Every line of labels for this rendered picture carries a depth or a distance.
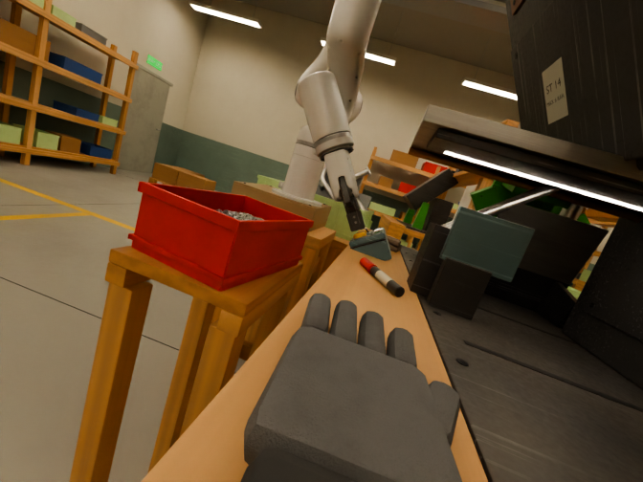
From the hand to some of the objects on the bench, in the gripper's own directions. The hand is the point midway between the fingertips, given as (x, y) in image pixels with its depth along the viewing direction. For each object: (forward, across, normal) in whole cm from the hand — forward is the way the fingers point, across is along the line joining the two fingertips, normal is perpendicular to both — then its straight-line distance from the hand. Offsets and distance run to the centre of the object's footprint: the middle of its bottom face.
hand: (356, 221), depth 65 cm
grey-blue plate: (+16, -23, -12) cm, 30 cm away
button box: (+11, +5, +1) cm, 12 cm away
